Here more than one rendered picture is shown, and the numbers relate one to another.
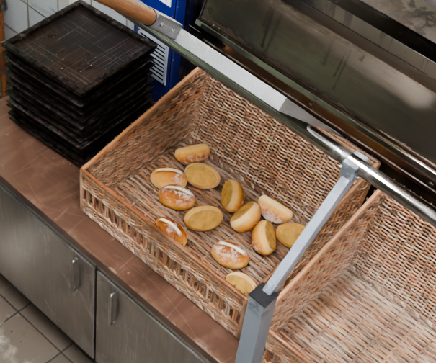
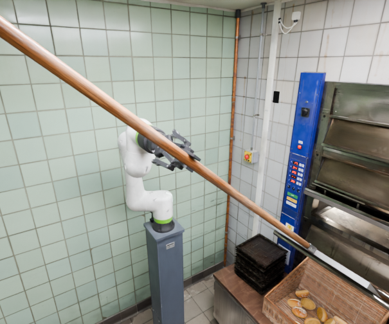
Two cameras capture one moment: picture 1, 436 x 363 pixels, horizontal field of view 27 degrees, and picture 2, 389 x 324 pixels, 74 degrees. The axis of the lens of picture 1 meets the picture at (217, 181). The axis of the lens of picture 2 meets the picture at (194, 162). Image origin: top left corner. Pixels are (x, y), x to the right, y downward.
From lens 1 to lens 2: 0.38 m
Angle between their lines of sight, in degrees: 30
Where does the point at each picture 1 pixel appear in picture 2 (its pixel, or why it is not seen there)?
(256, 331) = not seen: outside the picture
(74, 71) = (260, 258)
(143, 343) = not seen: outside the picture
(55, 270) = not seen: outside the picture
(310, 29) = (352, 251)
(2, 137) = (232, 279)
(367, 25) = (381, 252)
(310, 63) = (353, 263)
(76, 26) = (258, 242)
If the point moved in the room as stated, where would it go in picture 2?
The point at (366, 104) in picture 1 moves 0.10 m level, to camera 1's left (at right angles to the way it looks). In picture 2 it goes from (382, 283) to (363, 278)
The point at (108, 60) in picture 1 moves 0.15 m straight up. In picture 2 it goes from (271, 255) to (274, 238)
